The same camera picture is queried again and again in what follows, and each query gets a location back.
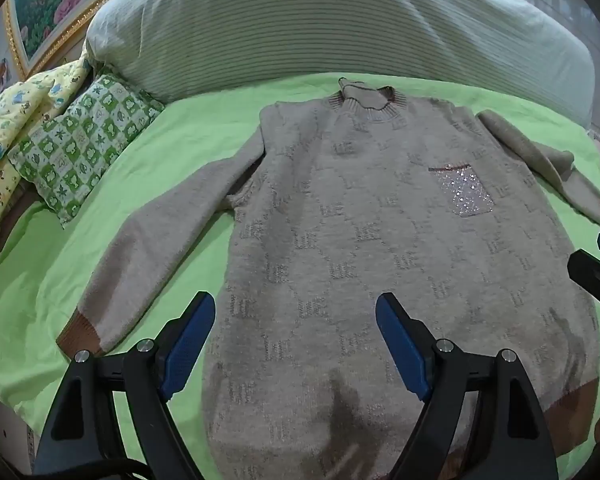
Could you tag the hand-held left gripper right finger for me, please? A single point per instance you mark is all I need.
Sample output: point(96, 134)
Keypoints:
point(397, 340)

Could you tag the gold framed flower painting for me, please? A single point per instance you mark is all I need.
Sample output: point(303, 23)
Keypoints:
point(55, 5)

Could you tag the white striped bolster pillow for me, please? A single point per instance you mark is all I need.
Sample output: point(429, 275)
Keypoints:
point(305, 20)

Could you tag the green checkered pillow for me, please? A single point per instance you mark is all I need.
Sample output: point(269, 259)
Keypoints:
point(85, 145)

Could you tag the light green bed sheet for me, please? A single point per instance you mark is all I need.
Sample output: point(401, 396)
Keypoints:
point(180, 125)

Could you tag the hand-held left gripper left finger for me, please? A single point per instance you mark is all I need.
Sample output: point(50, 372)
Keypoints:
point(192, 332)

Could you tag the beige knit sweater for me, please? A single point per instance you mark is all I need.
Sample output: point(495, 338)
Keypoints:
point(380, 220)

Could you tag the yellow printed baby blanket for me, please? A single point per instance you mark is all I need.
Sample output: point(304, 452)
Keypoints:
point(10, 120)

